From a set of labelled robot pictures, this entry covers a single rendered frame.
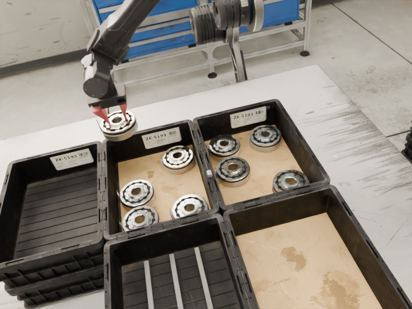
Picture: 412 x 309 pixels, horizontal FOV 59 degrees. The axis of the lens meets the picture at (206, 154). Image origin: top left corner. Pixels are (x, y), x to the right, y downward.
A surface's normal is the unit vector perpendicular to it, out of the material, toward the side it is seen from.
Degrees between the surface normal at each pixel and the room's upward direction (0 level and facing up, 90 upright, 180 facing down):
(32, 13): 90
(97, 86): 91
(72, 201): 0
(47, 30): 90
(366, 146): 0
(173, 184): 0
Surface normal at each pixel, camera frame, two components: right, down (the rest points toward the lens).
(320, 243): -0.12, -0.71
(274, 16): 0.23, 0.66
